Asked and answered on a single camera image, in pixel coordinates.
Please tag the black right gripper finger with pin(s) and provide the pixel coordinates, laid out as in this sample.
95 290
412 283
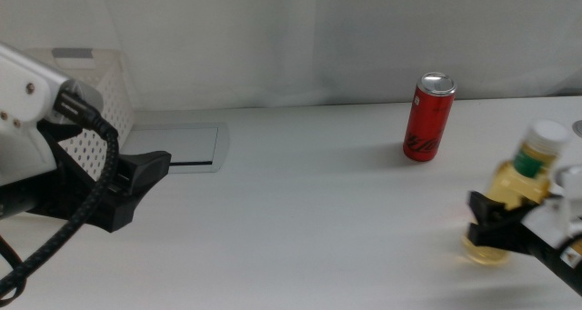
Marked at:
495 232

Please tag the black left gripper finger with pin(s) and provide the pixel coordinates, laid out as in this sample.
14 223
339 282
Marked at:
145 166

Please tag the yellow tea bottle white cap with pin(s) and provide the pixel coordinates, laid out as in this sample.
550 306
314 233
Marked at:
514 182

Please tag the red soda can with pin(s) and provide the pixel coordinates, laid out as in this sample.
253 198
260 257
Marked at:
427 119

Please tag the white perforated plastic basket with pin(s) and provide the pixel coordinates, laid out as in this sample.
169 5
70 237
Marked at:
113 101

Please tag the round silver table grommet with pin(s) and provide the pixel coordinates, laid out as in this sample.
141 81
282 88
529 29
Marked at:
578 129

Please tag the white fabric curtain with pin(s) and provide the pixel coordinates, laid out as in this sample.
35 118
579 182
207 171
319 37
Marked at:
318 37

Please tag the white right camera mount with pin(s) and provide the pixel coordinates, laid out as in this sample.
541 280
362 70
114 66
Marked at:
550 219

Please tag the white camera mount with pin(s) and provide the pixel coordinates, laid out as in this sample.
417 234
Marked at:
550 219
23 119

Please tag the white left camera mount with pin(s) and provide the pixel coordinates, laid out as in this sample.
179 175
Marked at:
23 119

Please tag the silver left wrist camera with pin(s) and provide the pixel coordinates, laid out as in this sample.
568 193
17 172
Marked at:
86 94

